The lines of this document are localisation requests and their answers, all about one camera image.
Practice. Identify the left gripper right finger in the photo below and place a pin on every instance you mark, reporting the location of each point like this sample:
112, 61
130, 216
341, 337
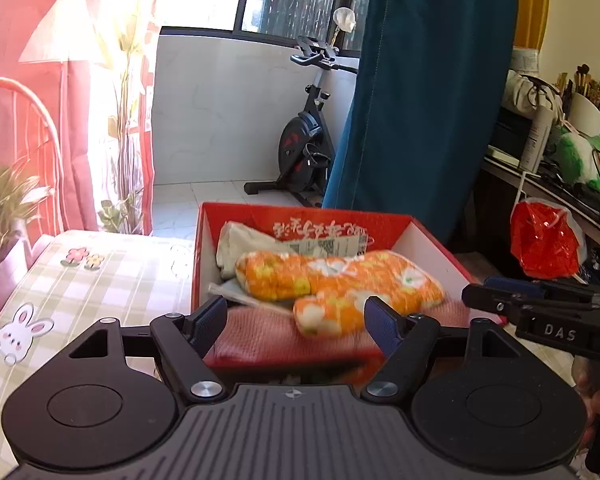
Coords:
406, 343

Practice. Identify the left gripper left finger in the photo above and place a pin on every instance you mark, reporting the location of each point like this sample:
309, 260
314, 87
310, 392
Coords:
182, 342

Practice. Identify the orange floral oven mitt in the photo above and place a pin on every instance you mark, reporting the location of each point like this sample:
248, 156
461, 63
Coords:
339, 288

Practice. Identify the pink knitted cloth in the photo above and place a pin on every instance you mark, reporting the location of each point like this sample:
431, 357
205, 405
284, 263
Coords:
260, 338

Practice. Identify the red plastic bag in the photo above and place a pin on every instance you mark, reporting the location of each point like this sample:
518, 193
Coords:
546, 240

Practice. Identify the red strawberry cardboard box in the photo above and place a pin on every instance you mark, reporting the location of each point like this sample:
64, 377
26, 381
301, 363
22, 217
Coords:
396, 232

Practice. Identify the checked bunny tablecloth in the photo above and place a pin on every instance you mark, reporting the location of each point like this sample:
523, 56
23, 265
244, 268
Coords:
83, 276

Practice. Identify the green plush toy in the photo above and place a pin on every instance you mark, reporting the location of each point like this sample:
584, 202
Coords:
578, 159

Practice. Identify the white brush holder cup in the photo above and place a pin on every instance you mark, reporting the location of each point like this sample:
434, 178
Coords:
584, 115

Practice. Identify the white spray bottle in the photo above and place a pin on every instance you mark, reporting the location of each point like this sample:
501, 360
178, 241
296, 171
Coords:
539, 133

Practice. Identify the black exercise bike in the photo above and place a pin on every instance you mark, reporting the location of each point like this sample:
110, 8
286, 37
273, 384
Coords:
305, 150

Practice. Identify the potted green plant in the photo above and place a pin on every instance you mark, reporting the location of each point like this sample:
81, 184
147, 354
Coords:
20, 196

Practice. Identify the white paper roll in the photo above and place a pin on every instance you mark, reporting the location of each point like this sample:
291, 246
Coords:
525, 60

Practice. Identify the teal curtain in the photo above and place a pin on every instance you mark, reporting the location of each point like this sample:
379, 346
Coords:
430, 81

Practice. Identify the yellow curtain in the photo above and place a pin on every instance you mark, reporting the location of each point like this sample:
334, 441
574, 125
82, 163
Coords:
531, 24

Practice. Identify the pink printed backdrop cloth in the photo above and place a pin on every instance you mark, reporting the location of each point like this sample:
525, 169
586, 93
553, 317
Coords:
91, 63

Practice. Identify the white wire rack shelf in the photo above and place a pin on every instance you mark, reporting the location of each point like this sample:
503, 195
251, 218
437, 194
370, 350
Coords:
530, 186

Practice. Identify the beige drawstring pouch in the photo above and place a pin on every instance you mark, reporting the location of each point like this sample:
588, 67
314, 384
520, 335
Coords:
523, 94

